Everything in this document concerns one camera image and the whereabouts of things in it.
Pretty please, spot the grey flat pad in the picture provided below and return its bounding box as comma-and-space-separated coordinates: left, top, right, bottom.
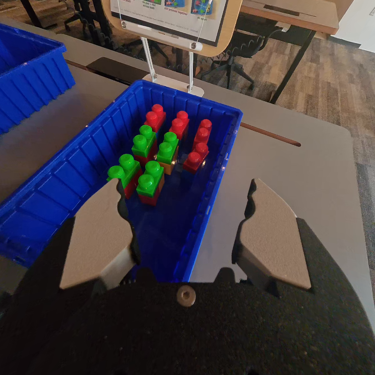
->
101, 0, 244, 97

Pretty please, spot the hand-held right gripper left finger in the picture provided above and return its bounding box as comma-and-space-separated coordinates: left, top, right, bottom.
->
59, 177, 141, 291

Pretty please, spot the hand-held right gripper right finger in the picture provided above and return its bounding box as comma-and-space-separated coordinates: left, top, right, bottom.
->
231, 178, 312, 296

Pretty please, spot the black rectangular pad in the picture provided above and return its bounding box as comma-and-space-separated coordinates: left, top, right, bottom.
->
86, 57, 141, 86

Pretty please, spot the blue ribbed plastic bin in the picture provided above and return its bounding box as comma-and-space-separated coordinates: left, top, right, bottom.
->
0, 23, 76, 135
0, 80, 244, 283

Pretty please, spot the wooden desk with black legs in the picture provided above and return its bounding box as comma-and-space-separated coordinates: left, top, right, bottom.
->
238, 0, 355, 105

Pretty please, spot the black office chair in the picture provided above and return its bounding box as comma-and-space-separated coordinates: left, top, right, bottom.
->
202, 15, 268, 90
63, 0, 115, 51

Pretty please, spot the cluster of building blocks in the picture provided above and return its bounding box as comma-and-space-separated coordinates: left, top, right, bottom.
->
107, 104, 213, 207

